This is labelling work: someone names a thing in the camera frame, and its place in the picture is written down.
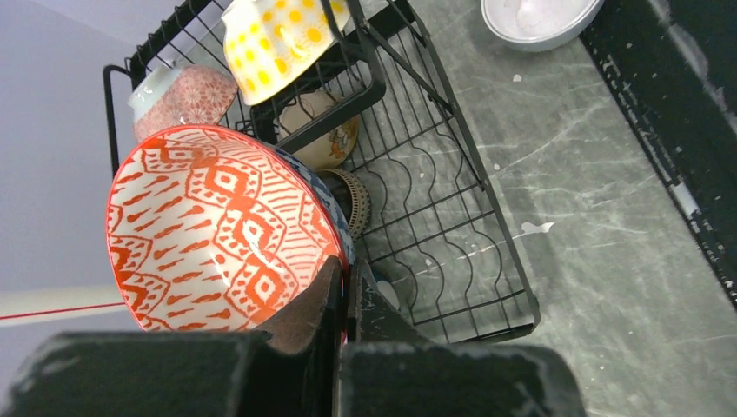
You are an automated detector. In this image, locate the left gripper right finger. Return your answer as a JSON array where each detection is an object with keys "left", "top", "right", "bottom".
[{"left": 336, "top": 259, "right": 587, "bottom": 416}]

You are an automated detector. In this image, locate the shallow white bowl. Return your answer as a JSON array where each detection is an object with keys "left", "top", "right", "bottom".
[{"left": 481, "top": 0, "right": 604, "bottom": 52}]

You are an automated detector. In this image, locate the brown glazed bowl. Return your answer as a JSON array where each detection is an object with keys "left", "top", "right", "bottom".
[{"left": 317, "top": 169, "right": 372, "bottom": 241}]

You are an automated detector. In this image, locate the orange geometric patterned bowl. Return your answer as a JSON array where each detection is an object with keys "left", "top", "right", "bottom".
[{"left": 106, "top": 124, "right": 355, "bottom": 332}]

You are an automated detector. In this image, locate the red patterned bowl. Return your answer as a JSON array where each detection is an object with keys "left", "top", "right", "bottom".
[{"left": 128, "top": 64, "right": 238, "bottom": 142}]

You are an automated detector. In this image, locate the blue yellow patterned bowl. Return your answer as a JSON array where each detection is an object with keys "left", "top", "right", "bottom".
[{"left": 221, "top": 0, "right": 335, "bottom": 106}]

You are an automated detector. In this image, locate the black wire dish rack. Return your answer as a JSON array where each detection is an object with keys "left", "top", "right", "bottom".
[{"left": 123, "top": 1, "right": 541, "bottom": 342}]

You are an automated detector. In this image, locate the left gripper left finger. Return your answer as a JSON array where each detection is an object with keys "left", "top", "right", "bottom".
[{"left": 1, "top": 257, "right": 342, "bottom": 416}]

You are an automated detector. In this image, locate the white PVC pipe frame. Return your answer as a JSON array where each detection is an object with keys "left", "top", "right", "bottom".
[{"left": 1, "top": 285, "right": 128, "bottom": 328}]

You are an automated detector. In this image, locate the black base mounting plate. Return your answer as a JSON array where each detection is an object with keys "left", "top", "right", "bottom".
[{"left": 581, "top": 1, "right": 736, "bottom": 301}]

